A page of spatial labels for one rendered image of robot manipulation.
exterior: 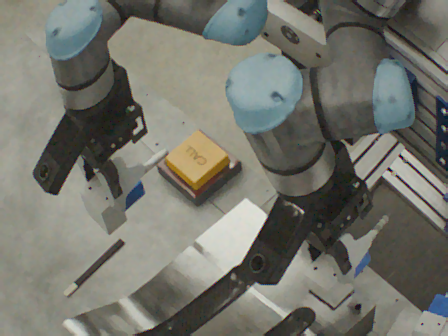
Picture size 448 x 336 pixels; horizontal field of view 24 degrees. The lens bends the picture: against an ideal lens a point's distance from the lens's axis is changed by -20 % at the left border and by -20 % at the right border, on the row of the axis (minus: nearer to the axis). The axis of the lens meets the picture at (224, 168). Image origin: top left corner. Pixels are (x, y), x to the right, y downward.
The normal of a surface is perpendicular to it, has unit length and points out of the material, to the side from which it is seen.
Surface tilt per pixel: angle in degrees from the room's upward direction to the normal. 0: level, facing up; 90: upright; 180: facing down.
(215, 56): 0
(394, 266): 0
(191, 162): 0
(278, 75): 12
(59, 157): 32
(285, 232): 40
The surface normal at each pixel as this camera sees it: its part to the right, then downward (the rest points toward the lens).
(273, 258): -0.63, -0.13
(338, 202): -0.31, -0.55
